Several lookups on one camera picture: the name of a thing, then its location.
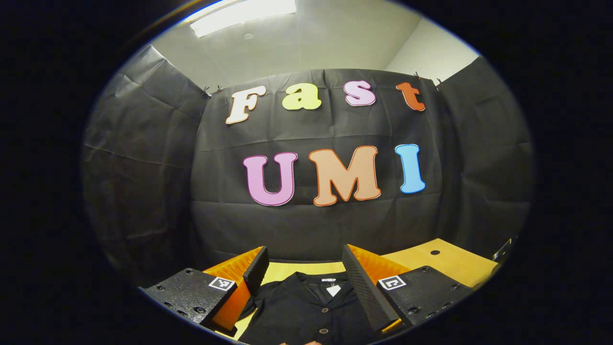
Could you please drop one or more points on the black button shirt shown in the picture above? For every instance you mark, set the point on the black button shirt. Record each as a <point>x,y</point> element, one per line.
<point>297,311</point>

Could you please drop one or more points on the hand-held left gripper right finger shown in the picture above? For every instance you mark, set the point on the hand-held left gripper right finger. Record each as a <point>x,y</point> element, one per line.
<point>359,282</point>

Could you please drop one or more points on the ceiling light panel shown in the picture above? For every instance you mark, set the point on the ceiling light panel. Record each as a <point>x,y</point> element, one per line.
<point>239,14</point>

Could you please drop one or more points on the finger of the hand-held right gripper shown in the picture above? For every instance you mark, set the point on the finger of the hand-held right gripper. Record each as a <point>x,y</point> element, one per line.
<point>504,250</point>

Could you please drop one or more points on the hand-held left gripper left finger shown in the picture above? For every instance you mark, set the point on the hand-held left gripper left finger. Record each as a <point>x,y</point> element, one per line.
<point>258,269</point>

